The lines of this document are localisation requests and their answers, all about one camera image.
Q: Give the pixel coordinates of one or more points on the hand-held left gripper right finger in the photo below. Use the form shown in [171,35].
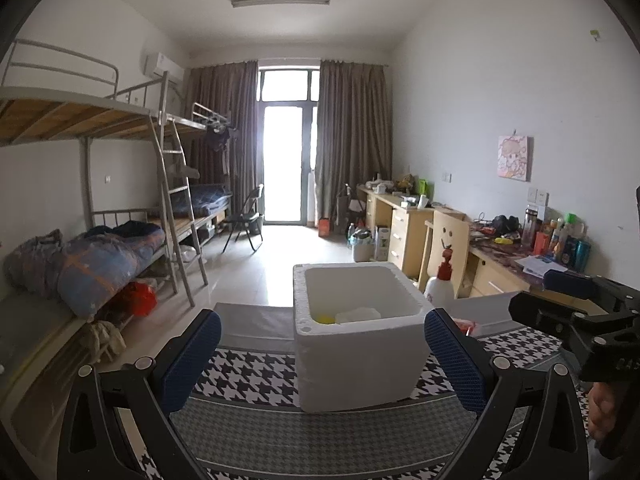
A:
[455,360]

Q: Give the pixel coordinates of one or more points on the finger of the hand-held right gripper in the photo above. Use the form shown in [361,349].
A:
[555,280]
[545,315]

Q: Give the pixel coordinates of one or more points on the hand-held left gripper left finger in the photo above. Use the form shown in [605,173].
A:
[192,360]

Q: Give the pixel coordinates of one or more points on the white foam box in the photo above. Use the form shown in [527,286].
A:
[360,360]

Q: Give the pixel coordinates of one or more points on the yellow foam net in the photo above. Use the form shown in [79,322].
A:
[325,318]

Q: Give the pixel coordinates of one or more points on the person's right hand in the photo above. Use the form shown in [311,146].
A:
[600,405]

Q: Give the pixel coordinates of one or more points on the loose papers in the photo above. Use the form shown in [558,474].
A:
[537,265]

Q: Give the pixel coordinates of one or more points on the red snack packet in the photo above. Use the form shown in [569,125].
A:
[465,327]

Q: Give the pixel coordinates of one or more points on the row of bottles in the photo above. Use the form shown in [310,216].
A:
[560,245]

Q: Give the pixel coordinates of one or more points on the wooden desk with patterned cover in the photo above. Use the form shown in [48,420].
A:
[495,275]

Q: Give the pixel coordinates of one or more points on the black headphones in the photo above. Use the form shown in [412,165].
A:
[505,223]

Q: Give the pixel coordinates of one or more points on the white pump bottle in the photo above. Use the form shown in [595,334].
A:
[440,285]

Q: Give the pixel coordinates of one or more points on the red plastic bag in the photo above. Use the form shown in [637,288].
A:
[139,300]

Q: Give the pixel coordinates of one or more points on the beige cloth bundle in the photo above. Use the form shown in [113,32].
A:
[102,340]

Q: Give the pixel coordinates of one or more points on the houndstooth tablecloth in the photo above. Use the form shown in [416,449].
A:
[275,425]

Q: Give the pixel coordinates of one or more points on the wooden smiley chair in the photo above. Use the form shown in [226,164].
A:
[450,235]

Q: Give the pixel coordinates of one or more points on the rolled blue bedding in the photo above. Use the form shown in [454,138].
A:
[100,265]

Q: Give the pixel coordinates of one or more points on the white carton box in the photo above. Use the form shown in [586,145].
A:
[382,242]

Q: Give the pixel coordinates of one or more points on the plain wooden desk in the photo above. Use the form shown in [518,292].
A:
[400,230]

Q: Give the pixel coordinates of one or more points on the white bucket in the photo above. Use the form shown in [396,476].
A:
[360,247]

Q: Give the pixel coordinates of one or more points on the black folding chair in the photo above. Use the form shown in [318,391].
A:
[245,220]

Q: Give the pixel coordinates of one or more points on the dark blue bedding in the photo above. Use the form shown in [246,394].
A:
[210,199]

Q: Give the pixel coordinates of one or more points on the metal bunk ladder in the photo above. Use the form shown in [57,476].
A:
[172,195]

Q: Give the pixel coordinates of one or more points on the orange box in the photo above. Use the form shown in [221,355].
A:
[324,227]

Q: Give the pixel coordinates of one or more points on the glass balcony door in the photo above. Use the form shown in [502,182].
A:
[287,160]

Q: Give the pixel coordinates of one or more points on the hanging dark clothes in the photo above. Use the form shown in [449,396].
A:
[220,137]

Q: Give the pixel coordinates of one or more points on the brown curtain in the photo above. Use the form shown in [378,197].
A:
[352,135]
[220,130]

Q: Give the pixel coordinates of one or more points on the metal bunk bed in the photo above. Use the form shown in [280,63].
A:
[200,125]
[60,115]

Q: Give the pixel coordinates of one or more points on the white air conditioner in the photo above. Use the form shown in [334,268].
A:
[162,66]

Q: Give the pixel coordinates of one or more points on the ceiling light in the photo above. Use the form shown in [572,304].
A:
[280,1]

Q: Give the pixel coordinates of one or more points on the double wall socket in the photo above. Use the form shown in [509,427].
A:
[538,196]

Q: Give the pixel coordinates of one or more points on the pink wall picture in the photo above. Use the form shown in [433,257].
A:
[513,157]

